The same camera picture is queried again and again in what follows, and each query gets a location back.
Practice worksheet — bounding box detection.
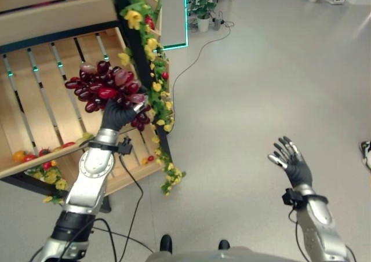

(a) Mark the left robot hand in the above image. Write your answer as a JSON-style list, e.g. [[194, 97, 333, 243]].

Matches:
[[100, 92, 148, 132]]

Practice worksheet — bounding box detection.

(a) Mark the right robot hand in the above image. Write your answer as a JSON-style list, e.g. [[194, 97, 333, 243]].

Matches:
[[267, 136, 313, 189]]

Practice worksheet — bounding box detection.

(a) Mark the red grape bunch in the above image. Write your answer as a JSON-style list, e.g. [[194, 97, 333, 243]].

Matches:
[[64, 60, 151, 132]]

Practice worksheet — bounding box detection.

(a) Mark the green yellow fruit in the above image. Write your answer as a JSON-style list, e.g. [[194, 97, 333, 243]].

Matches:
[[75, 132, 95, 144]]

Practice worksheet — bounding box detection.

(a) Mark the yellow flower garland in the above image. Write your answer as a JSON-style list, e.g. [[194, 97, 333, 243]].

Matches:
[[117, 0, 187, 198]]

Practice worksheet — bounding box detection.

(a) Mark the wooden produce shelf stand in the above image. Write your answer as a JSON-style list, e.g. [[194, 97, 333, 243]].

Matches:
[[0, 0, 174, 213]]

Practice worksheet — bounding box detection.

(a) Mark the white counter with green light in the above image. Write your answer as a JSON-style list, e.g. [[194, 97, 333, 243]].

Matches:
[[150, 0, 191, 50]]

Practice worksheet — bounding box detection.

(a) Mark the robot left dark foot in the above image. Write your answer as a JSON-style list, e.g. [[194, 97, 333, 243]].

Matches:
[[159, 234, 173, 254]]

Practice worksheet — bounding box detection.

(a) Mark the potted green plant white pot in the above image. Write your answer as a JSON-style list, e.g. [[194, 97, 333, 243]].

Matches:
[[187, 0, 218, 32]]

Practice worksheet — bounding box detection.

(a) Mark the grey floor cable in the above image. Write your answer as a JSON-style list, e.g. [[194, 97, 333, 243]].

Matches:
[[170, 11, 235, 123]]

